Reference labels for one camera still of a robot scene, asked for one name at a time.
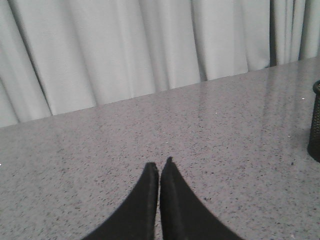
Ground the grey pleated curtain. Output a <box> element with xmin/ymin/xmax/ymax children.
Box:
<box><xmin>0</xmin><ymin>0</ymin><xmax>320</xmax><ymax>127</ymax></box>

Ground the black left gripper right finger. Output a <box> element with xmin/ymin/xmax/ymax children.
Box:
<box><xmin>160</xmin><ymin>157</ymin><xmax>241</xmax><ymax>240</ymax></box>

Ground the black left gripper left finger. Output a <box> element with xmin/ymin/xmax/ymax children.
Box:
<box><xmin>84</xmin><ymin>162</ymin><xmax>159</xmax><ymax>240</ymax></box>

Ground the black mesh pen bucket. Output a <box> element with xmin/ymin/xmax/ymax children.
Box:
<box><xmin>307</xmin><ymin>80</ymin><xmax>320</xmax><ymax>162</ymax></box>

